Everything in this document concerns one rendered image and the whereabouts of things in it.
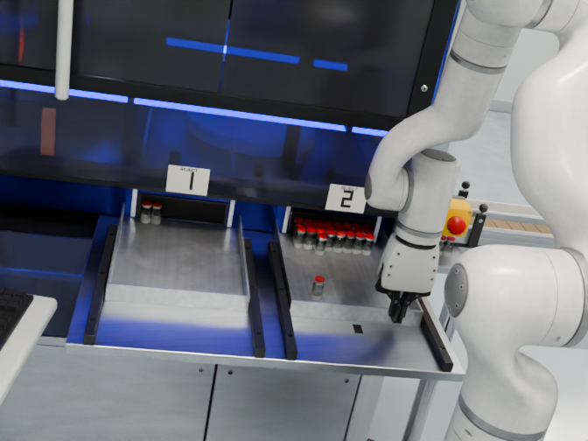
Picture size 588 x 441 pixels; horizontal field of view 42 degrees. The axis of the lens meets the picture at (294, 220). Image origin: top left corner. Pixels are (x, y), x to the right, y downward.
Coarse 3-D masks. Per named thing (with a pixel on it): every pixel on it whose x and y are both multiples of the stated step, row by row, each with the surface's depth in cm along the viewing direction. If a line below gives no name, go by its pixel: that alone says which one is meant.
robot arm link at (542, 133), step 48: (576, 0) 93; (576, 48) 94; (528, 96) 93; (576, 96) 91; (528, 144) 92; (576, 144) 91; (528, 192) 94; (576, 192) 90; (576, 240) 93; (576, 336) 89
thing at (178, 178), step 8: (168, 168) 155; (176, 168) 155; (184, 168) 155; (192, 168) 156; (200, 168) 156; (168, 176) 156; (176, 176) 156; (184, 176) 156; (200, 176) 157; (208, 176) 157; (168, 184) 157; (176, 184) 157; (184, 184) 157; (192, 184) 157; (200, 184) 157; (184, 192) 158; (192, 192) 158; (200, 192) 158
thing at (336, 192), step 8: (328, 192) 162; (336, 192) 162; (344, 192) 162; (360, 192) 162; (328, 200) 162; (336, 200) 163; (352, 200) 163; (360, 200) 163; (328, 208) 163; (336, 208) 163; (344, 208) 164; (352, 208) 164; (360, 208) 164
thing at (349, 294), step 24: (288, 240) 171; (384, 240) 175; (288, 264) 161; (312, 264) 163; (336, 264) 165; (360, 264) 167; (288, 288) 147; (336, 288) 155; (360, 288) 157; (312, 312) 144; (336, 312) 144; (360, 312) 145; (384, 312) 146; (408, 312) 146
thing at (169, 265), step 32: (128, 224) 164; (160, 224) 167; (192, 224) 170; (128, 256) 152; (160, 256) 154; (192, 256) 157; (224, 256) 159; (128, 288) 137; (160, 288) 138; (192, 288) 146; (224, 288) 148
